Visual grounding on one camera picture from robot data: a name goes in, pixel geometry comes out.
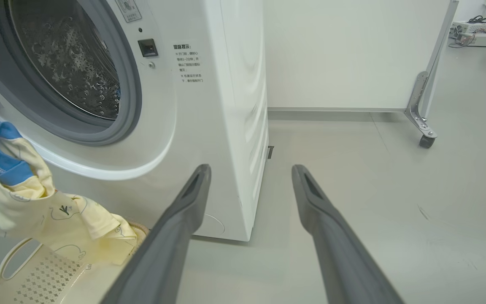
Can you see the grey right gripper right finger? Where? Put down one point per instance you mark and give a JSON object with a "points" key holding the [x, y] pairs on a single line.
{"points": [[344, 261]]}

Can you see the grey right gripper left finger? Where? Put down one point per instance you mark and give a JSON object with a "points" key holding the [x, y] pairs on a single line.
{"points": [[158, 261]]}

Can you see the pale yellow blue-trimmed garment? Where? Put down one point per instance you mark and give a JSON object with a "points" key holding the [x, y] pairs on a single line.
{"points": [[36, 211]]}

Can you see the white Hisense washing machine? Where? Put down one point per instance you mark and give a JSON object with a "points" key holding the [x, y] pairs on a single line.
{"points": [[226, 126]]}

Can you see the black door lock socket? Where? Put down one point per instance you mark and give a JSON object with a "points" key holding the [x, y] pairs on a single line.
{"points": [[147, 47]]}

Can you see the steel washing machine drum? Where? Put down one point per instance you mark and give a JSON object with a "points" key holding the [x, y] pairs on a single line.
{"points": [[66, 55]]}

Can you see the round filter cover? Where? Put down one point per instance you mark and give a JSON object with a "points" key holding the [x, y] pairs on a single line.
{"points": [[215, 223]]}

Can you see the cream perforated laundry basket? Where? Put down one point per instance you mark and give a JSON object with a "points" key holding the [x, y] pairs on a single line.
{"points": [[44, 278]]}

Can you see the metal partition foot with caster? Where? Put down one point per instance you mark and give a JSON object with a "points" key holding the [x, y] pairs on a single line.
{"points": [[416, 109]]}

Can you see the white wheeled partition panel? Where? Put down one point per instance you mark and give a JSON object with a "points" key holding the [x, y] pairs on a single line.
{"points": [[352, 50]]}

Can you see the grey warning sticker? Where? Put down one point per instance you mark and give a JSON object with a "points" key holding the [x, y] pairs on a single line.
{"points": [[128, 10]]}

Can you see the white electronic box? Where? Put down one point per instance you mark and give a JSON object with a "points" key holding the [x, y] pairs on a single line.
{"points": [[483, 40], [475, 27]]}

